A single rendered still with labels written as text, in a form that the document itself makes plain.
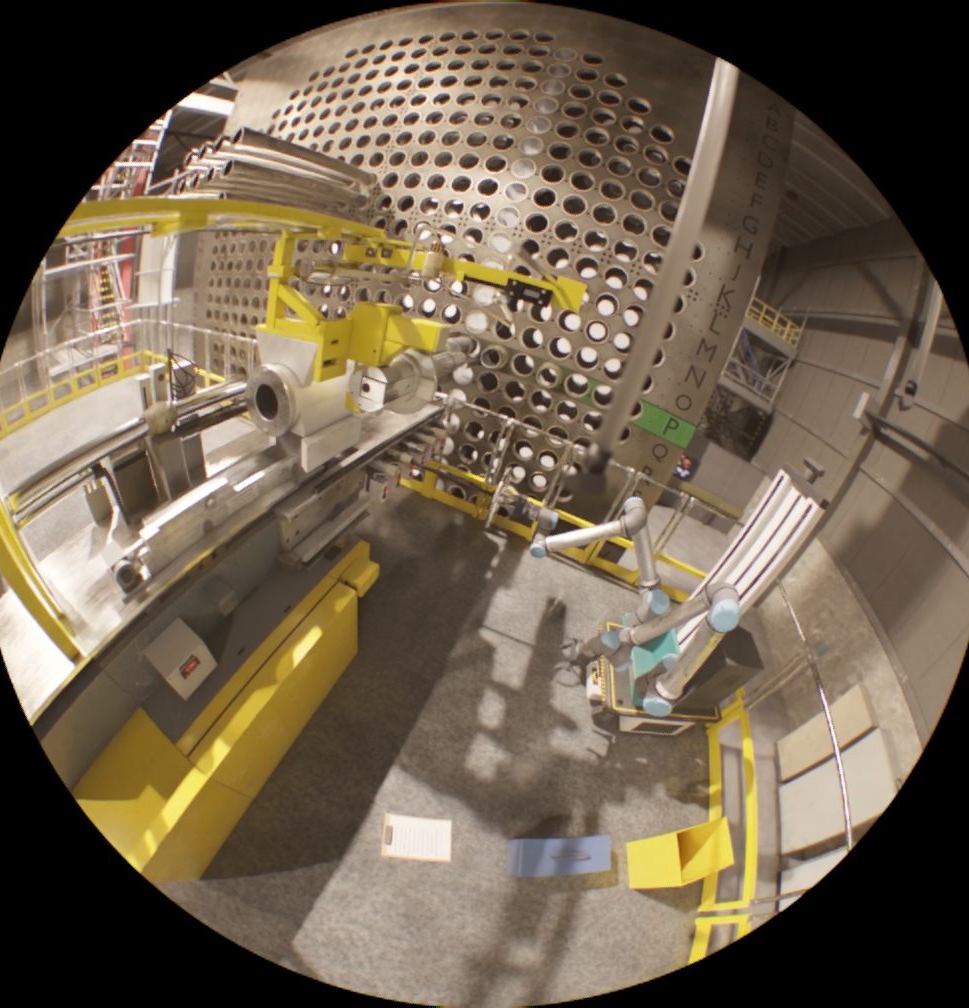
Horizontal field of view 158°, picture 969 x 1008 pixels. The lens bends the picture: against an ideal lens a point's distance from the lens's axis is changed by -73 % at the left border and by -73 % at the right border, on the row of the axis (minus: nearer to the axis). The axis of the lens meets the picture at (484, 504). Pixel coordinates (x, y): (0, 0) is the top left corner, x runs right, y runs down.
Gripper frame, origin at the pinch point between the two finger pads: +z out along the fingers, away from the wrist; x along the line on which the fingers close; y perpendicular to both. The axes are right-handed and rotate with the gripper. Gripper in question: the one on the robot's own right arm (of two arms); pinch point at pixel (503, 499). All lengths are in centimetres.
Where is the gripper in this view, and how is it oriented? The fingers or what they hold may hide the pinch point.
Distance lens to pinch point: 203.8
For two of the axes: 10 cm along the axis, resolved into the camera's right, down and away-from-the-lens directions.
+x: -3.0, 8.5, 4.3
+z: -9.2, -3.8, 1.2
